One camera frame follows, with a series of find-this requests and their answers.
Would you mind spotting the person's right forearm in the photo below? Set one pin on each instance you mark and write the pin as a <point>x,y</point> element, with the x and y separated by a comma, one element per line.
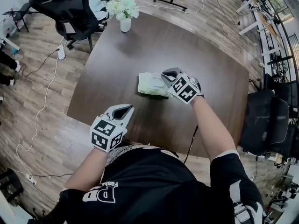
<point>212,129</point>

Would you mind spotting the white power strip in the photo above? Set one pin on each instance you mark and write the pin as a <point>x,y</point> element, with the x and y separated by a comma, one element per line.
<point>61,52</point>
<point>30,178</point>

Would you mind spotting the black floor case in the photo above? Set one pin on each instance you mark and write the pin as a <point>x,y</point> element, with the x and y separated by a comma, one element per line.
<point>10,185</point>

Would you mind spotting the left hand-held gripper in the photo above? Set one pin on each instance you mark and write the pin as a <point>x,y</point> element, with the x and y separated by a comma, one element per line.
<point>106,134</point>

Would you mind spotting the person's black printed t-shirt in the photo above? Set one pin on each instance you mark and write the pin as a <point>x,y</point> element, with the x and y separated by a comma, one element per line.
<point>151,188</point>

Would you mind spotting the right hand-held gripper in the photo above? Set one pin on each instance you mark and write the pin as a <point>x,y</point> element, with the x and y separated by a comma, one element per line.
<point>184,90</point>

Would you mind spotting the wooden desk with white legs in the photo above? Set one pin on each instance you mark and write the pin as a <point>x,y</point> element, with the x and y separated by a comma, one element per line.
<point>10,45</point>
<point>268,24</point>

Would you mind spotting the small teal cup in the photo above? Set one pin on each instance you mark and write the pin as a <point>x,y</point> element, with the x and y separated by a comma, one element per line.
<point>14,51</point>

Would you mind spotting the white flower bouquet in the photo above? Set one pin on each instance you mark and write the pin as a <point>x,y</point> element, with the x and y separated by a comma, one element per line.
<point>123,3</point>

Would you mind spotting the person's left forearm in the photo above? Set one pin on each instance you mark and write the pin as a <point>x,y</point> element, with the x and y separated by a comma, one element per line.
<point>86,169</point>

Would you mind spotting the green wet wipe pack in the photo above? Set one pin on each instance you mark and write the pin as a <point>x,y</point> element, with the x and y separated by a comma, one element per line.
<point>149,85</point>

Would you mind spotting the black office chair with headrest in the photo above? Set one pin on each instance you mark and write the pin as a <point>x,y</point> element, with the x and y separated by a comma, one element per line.
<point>70,13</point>

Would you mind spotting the white ribbed vase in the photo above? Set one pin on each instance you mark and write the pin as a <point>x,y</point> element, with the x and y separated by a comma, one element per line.
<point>125,25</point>

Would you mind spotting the person's patterned shorts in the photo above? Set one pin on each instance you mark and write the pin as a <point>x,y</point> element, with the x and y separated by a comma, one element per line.
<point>116,151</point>

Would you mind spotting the black folding chair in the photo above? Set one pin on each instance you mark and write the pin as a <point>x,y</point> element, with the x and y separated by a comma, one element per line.
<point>22,10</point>

